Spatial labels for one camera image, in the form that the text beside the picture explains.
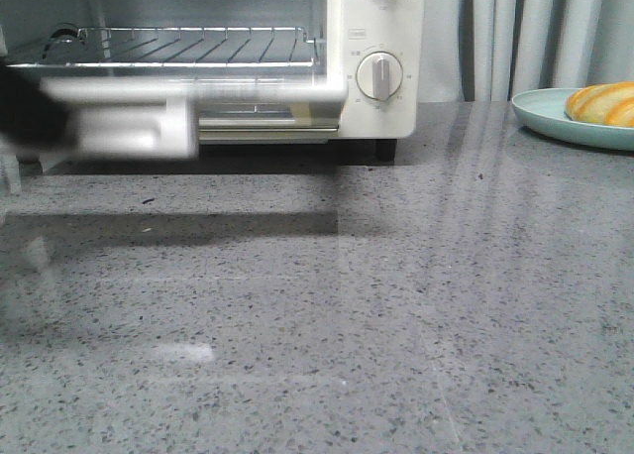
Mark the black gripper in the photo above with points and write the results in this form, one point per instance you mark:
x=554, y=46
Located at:
x=31, y=119

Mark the oven glass door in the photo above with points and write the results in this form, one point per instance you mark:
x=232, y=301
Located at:
x=161, y=118

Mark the golden croissant bread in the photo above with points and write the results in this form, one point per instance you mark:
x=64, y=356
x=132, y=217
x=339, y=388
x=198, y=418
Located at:
x=609, y=104

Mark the lower oven timer knob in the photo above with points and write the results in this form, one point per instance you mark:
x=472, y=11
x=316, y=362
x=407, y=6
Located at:
x=379, y=75

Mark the white Toshiba toaster oven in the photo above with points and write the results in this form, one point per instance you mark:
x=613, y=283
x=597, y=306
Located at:
x=348, y=29

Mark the grey white curtain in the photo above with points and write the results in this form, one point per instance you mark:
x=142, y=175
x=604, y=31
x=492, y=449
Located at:
x=490, y=50

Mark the light green plate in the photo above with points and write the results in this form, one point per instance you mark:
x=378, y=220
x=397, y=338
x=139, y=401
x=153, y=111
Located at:
x=543, y=112

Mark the metal oven wire rack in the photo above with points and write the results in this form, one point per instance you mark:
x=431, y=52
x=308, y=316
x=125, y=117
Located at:
x=171, y=47

